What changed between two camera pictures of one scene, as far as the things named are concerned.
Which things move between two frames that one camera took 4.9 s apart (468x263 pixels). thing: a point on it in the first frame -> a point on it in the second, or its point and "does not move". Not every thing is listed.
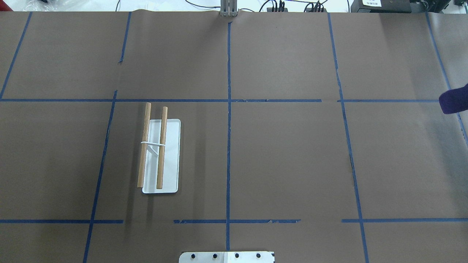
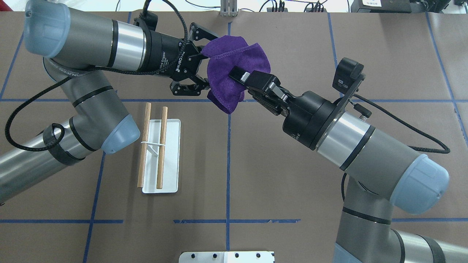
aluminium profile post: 228,8 does not move
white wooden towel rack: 159,168 does not move
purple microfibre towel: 454,100 -> 226,53
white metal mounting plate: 227,257 does not move
